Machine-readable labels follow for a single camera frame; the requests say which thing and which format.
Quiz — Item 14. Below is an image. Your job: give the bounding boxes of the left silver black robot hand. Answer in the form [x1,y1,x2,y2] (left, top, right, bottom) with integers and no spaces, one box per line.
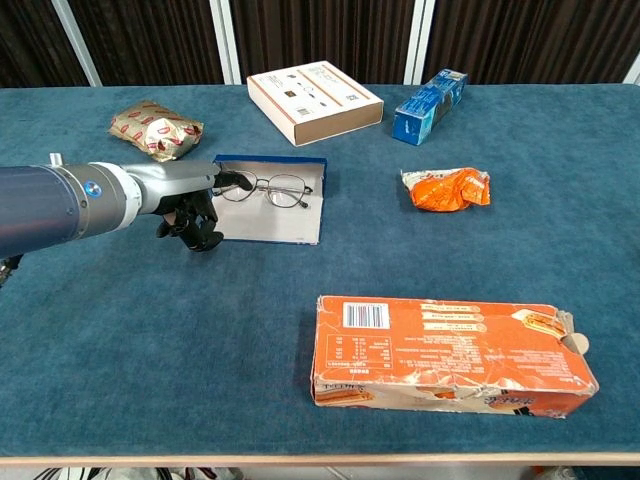
[124,159,254,253]

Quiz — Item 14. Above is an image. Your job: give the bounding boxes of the blue glasses case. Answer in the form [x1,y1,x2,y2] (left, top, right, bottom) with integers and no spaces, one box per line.
[212,154,328,246]

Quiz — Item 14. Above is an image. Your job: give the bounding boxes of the black thin-framed eyeglasses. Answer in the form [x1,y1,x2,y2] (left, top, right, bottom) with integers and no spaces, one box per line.
[214,170,315,210]

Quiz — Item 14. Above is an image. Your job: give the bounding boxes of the flat white cardboard box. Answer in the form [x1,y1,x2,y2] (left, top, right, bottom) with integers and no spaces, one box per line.
[246,60,385,148]

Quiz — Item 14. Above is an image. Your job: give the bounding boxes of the blue long carton box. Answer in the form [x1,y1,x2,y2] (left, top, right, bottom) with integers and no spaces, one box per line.
[391,68,469,147]

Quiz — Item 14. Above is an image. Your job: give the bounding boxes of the gold foil snack packet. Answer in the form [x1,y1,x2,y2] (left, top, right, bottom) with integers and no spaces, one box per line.
[107,100,205,164]

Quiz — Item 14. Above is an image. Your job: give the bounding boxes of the teal blue table cloth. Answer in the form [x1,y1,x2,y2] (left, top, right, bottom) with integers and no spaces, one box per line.
[0,83,640,457]

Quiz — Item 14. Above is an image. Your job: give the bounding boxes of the dark brown pleated curtain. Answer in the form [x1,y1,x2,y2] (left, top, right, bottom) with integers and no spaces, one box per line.
[0,0,640,89]

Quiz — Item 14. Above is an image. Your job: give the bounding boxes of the orange crumpled snack bag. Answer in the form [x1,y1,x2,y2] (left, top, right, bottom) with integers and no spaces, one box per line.
[400,166,492,213]

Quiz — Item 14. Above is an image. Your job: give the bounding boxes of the black white clutter under table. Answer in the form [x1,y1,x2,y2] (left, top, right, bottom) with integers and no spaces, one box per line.
[29,466,241,480]

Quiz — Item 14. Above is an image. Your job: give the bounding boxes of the large worn orange carton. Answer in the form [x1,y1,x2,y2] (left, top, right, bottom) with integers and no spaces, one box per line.
[309,294,600,420]

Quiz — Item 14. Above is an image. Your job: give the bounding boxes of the black arm cable with connector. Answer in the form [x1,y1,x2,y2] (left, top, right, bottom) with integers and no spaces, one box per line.
[0,253,25,289]

